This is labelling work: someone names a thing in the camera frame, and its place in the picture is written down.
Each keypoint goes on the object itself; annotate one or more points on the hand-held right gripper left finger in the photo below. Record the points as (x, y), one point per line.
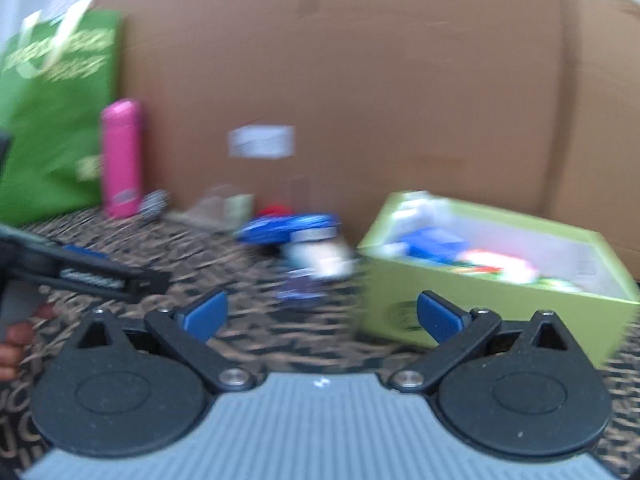
(206, 316)

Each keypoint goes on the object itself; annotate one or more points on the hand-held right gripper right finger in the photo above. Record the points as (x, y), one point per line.
(440, 317)

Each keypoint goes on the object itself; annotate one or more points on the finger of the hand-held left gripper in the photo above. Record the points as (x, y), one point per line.
(100, 277)

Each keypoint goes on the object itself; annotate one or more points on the blue box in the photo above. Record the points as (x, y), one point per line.
(435, 245)
(285, 227)

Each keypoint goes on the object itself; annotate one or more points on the green cardboard box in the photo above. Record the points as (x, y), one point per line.
(550, 305)

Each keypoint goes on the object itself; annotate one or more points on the person's left hand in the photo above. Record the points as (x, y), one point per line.
(15, 345)

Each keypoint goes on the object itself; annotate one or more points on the small purple packet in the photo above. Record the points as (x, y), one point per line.
(300, 287)

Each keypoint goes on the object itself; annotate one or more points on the white long barcode box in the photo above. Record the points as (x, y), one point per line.
(215, 212)

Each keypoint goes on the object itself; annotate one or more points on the blue flat box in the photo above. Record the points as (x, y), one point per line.
(285, 227)

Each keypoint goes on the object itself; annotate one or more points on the pink thermos bottle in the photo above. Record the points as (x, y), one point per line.
(122, 160)

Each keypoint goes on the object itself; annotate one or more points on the green tote bag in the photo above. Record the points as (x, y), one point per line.
(50, 135)

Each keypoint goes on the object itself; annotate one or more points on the small red object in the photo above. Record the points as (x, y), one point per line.
(275, 210)

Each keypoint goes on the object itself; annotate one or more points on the white paper label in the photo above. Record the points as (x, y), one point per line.
(261, 141)

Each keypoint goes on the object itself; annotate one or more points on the large cardboard box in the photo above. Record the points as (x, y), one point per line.
(600, 135)
(350, 60)

